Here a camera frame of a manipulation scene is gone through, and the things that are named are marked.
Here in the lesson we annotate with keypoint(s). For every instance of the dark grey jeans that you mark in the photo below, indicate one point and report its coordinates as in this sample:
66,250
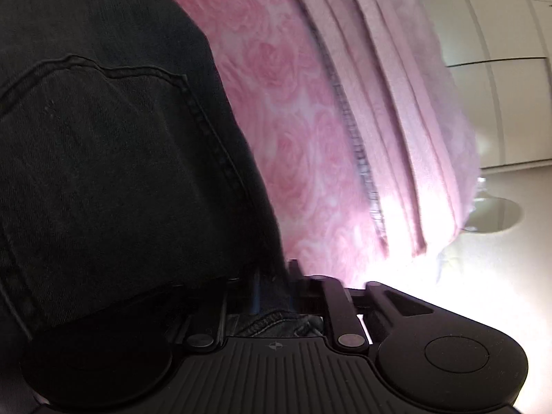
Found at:
108,138

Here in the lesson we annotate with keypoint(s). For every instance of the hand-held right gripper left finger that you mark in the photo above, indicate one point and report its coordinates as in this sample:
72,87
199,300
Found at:
213,319

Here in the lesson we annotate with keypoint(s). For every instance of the pink floral blanket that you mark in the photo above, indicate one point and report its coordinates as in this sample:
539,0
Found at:
280,116

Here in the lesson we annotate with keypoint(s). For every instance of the round ceiling lamp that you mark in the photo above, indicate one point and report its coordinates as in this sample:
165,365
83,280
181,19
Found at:
496,215

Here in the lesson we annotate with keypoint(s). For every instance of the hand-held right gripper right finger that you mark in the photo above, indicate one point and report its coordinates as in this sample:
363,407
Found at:
297,289

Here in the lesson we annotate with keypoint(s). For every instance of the white wardrobe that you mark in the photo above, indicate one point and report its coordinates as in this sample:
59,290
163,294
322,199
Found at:
517,108

